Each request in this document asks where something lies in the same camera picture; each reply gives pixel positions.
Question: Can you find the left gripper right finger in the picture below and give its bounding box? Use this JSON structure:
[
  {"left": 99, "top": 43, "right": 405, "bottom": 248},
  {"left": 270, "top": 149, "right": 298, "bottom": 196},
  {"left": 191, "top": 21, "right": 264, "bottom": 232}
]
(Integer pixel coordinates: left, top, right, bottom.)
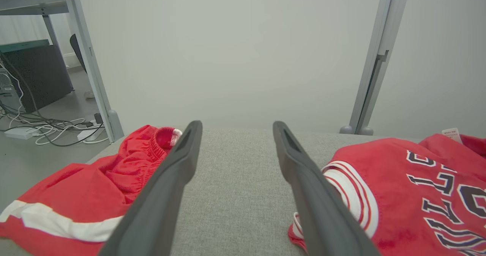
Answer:
[{"left": 273, "top": 121, "right": 380, "bottom": 256}]

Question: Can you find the white power strip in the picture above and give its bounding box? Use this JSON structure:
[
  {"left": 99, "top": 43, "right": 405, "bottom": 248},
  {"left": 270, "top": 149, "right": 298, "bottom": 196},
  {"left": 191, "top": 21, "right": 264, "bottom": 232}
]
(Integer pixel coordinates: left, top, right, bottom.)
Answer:
[{"left": 4, "top": 127, "right": 39, "bottom": 140}]

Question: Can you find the grey partition double post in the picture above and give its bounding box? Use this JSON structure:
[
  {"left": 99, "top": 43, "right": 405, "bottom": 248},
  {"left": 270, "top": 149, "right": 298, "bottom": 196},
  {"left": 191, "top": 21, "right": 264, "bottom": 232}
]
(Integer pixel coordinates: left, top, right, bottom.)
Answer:
[{"left": 340, "top": 0, "right": 412, "bottom": 136}]

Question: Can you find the red shorts white stripe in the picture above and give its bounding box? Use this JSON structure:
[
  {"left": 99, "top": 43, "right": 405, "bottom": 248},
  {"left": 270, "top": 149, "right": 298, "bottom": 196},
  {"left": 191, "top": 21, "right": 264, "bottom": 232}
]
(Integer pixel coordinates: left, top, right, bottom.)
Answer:
[{"left": 0, "top": 125, "right": 183, "bottom": 256}]

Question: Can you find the black floor cable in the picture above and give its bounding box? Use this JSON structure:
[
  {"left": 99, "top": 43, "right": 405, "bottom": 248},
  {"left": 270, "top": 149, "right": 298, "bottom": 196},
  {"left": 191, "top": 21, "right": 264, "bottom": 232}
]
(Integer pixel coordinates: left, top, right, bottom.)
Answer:
[{"left": 0, "top": 51, "right": 105, "bottom": 147}]

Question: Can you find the white power adapter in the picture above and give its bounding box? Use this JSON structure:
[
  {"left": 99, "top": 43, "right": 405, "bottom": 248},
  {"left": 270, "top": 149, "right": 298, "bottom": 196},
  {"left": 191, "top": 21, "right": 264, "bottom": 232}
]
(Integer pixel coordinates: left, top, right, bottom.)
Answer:
[{"left": 77, "top": 128, "right": 105, "bottom": 142}]

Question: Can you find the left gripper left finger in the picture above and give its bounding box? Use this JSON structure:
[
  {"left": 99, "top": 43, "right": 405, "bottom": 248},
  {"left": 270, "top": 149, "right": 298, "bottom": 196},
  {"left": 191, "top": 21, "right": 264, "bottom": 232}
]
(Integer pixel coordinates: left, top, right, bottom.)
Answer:
[{"left": 99, "top": 120, "right": 203, "bottom": 256}]

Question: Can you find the red white basketball jersey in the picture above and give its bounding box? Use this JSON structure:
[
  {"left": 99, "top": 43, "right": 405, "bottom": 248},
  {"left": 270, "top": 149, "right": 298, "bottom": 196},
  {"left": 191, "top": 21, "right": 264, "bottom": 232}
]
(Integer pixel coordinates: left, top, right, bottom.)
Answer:
[{"left": 288, "top": 128, "right": 486, "bottom": 256}]

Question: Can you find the white floor cable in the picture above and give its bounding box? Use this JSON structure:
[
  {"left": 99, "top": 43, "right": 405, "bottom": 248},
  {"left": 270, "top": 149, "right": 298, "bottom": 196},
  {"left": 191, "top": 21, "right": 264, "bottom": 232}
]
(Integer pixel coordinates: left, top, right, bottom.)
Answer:
[{"left": 8, "top": 70, "right": 109, "bottom": 146}]

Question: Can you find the black computer tower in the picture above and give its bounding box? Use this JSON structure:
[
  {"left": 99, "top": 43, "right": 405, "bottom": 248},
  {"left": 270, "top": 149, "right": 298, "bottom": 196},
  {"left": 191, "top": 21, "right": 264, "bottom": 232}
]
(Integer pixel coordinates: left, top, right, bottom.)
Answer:
[{"left": 0, "top": 40, "right": 73, "bottom": 113}]

